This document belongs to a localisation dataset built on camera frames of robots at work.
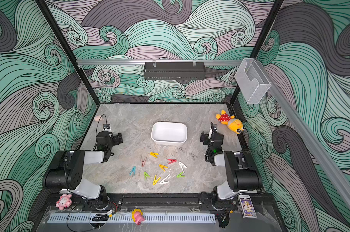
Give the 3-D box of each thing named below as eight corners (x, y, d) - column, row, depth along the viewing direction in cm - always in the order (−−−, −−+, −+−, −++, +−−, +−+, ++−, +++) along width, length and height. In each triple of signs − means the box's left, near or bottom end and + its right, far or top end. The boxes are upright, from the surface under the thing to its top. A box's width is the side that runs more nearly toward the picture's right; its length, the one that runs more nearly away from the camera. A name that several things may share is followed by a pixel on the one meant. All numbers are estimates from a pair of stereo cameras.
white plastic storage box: (150, 146, 97) (149, 142, 92) (153, 126, 108) (152, 121, 103) (187, 146, 97) (188, 142, 92) (186, 126, 108) (186, 121, 103)
